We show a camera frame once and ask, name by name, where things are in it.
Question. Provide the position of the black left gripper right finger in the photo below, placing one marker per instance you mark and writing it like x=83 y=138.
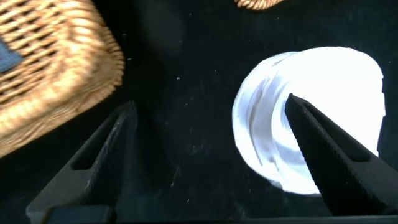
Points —
x=339 y=174

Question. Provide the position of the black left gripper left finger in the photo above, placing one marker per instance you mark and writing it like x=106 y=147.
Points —
x=99 y=174

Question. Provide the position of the white paper roll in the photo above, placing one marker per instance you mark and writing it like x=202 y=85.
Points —
x=335 y=77

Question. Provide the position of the rectangular wicker basket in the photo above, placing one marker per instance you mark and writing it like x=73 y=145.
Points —
x=62 y=62
x=258 y=3

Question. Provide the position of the black table cloth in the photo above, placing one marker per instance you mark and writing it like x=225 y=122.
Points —
x=186 y=124

